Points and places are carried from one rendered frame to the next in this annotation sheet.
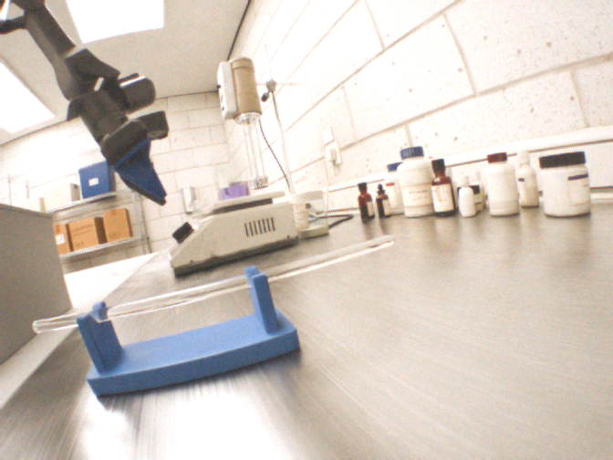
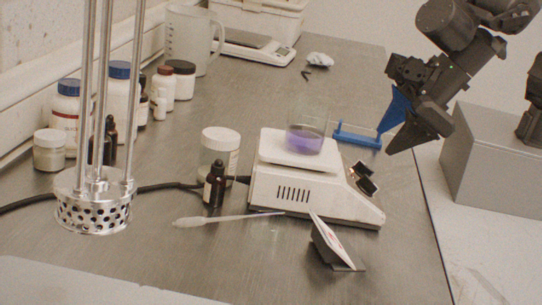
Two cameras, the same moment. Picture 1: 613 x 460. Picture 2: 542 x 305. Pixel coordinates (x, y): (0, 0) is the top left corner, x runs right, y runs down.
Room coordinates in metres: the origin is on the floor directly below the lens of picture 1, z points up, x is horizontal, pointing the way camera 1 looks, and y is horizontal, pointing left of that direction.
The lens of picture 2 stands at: (1.20, 0.45, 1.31)
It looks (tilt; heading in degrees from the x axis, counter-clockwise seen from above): 22 degrees down; 208
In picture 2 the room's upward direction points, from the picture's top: 10 degrees clockwise
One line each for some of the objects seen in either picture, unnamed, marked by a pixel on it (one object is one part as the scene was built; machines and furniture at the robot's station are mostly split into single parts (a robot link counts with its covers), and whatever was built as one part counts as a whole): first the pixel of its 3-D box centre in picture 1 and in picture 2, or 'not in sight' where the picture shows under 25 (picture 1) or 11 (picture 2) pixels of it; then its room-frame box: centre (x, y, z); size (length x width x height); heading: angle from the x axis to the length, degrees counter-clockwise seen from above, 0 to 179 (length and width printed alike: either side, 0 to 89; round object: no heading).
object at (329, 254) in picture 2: not in sight; (336, 238); (0.53, 0.22, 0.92); 0.09 x 0.06 x 0.04; 45
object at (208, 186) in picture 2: not in sight; (215, 181); (0.54, 0.03, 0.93); 0.03 x 0.03 x 0.07
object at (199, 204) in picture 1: (203, 215); not in sight; (1.43, 0.55, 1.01); 0.14 x 0.14 x 0.21
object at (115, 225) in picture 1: (82, 255); not in sight; (1.91, 2.15, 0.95); 1.43 x 0.41 x 1.90; 114
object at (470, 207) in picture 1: (466, 196); (160, 103); (0.35, -0.25, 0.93); 0.02 x 0.02 x 0.06
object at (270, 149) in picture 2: (240, 203); (299, 149); (0.44, 0.10, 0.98); 0.12 x 0.12 x 0.01; 30
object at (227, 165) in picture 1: (232, 180); (306, 126); (0.45, 0.11, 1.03); 0.07 x 0.06 x 0.08; 25
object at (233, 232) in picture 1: (231, 231); (310, 178); (0.43, 0.12, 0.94); 0.22 x 0.13 x 0.08; 120
